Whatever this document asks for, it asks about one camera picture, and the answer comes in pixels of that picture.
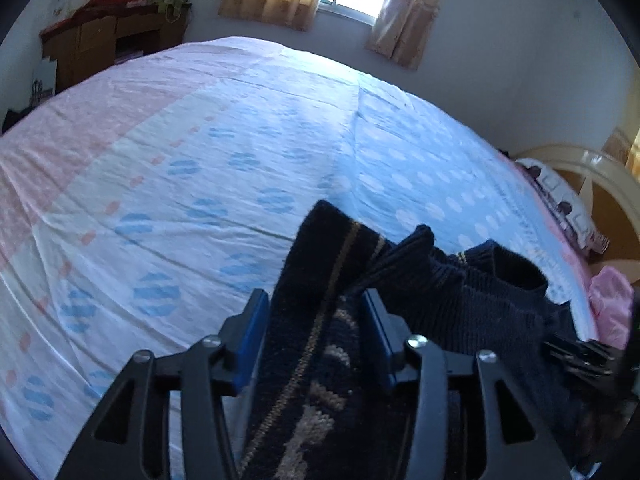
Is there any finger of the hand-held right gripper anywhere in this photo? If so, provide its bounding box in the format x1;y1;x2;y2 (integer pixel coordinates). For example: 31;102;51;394
544;335;619;379

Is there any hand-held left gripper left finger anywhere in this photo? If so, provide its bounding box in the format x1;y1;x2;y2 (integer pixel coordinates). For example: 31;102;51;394
55;288;271;480

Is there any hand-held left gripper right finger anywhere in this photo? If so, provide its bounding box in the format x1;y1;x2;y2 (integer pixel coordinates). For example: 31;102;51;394
361;288;573;480

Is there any navy patterned knit sweater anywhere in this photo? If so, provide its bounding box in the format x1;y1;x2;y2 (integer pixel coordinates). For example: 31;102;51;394
239;199;623;480

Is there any pink quilt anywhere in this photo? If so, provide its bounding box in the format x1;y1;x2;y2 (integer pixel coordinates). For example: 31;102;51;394
589;265;637;350

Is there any white patterned pillow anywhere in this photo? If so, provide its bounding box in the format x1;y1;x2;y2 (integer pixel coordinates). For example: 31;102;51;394
515;158;611;254

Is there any cream and wood bed headboard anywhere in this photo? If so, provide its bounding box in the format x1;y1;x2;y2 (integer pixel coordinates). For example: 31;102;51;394
512;144;640;266

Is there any bed with pastel dotted sheet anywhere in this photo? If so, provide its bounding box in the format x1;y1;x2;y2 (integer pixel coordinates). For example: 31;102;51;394
0;36;601;480

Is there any yellow curtain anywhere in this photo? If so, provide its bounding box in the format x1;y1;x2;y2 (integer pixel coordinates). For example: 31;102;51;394
624;127;640;183

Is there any black bag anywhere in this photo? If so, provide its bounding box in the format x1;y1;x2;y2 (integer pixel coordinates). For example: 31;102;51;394
1;106;32;133

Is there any white paper bag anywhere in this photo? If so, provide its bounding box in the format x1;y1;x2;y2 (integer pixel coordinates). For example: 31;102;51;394
30;56;59;107

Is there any brown wooden desk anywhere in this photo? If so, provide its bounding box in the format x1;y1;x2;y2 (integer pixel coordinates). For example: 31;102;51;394
40;6;190;95

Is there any green cloth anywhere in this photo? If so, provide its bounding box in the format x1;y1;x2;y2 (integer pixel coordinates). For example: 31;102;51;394
152;0;193;25

